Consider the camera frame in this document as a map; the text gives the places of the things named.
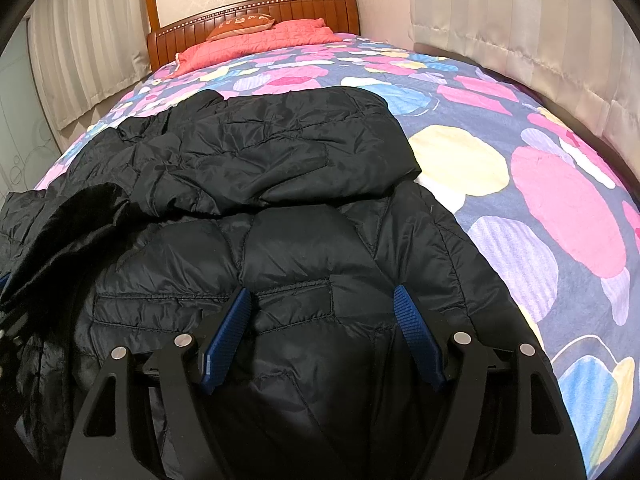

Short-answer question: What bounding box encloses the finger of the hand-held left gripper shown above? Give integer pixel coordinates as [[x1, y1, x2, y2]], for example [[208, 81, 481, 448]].
[[0, 272, 26, 376]]

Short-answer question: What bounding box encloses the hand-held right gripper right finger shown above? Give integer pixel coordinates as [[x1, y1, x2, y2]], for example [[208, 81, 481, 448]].
[[393, 284, 586, 480]]

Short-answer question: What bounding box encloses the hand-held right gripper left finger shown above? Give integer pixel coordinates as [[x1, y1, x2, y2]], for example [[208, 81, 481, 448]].
[[60, 287, 252, 480]]

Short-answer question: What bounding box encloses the black puffer jacket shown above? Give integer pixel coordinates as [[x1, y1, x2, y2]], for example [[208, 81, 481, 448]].
[[0, 86, 576, 480]]

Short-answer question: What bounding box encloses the colourful dotted bed sheet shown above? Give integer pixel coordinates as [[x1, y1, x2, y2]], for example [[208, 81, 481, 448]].
[[32, 30, 640, 480]]

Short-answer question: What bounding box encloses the coral pink quilt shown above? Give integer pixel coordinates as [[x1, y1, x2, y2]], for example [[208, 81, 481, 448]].
[[175, 18, 346, 75]]

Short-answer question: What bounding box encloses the orange embroidered pillow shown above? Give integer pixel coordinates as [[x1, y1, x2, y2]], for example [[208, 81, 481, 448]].
[[206, 12, 277, 42]]

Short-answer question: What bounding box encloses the cream striped curtain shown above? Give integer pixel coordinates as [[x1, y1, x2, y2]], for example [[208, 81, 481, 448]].
[[27, 0, 151, 133], [407, 0, 640, 181]]

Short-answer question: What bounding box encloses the wooden bed headboard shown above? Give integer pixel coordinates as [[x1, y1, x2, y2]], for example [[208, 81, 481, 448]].
[[142, 0, 362, 71]]

